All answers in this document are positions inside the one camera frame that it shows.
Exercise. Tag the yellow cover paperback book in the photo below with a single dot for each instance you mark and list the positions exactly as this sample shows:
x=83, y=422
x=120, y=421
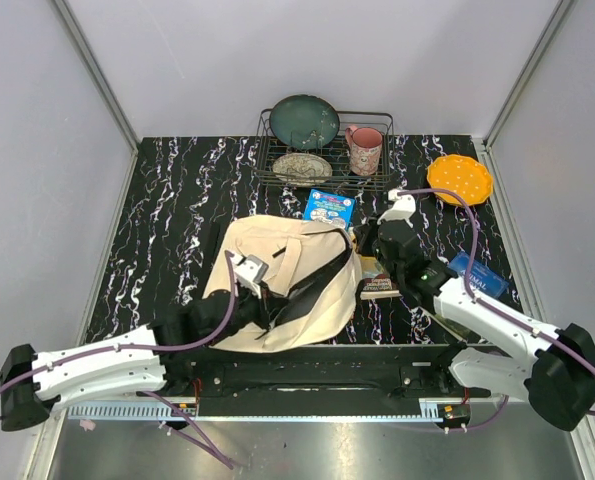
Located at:
x=376, y=282

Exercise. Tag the landscape cover thin book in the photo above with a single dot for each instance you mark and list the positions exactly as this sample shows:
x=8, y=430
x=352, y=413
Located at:
x=456, y=330

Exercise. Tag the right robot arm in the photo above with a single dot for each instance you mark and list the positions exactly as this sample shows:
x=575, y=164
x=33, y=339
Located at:
x=550, y=368

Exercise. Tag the blue comic book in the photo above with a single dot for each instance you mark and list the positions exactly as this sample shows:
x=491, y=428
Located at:
x=331, y=209

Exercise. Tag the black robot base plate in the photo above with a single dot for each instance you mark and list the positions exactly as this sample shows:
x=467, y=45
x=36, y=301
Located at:
x=316, y=382

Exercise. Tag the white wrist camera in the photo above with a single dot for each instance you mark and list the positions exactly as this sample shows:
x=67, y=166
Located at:
x=402, y=207
x=249, y=271

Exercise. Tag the orange dotted plate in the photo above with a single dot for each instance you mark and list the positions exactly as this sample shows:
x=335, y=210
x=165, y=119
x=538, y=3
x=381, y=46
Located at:
x=462, y=175

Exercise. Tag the dark green ceramic plate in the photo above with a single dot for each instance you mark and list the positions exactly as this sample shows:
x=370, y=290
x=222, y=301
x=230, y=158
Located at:
x=304, y=122

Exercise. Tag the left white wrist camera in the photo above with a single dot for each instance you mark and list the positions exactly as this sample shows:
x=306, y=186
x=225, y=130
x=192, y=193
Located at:
x=249, y=271

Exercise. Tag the blue animal farm book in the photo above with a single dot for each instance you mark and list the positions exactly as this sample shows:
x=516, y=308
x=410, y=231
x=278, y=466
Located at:
x=481, y=277

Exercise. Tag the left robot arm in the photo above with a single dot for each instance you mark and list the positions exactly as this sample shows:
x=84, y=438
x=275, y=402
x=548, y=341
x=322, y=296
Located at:
x=33, y=384

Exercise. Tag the black wire dish rack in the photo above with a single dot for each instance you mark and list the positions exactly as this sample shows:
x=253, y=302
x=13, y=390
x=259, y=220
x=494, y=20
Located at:
x=336, y=153

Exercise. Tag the pink patterned mug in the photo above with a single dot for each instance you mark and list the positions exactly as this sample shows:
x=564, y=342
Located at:
x=365, y=146

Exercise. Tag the patterned beige small plate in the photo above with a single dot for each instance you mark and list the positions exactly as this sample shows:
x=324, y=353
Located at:
x=302, y=169

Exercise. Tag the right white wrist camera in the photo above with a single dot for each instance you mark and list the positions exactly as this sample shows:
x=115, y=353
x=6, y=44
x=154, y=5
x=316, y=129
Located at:
x=402, y=207

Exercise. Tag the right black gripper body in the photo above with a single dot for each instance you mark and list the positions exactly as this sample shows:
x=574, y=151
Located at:
x=397, y=273

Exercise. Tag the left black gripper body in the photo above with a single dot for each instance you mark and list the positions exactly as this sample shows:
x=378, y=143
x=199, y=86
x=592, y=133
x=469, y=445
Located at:
x=253, y=310

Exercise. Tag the cream canvas student bag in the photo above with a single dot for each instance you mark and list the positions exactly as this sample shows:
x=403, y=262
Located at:
x=313, y=276

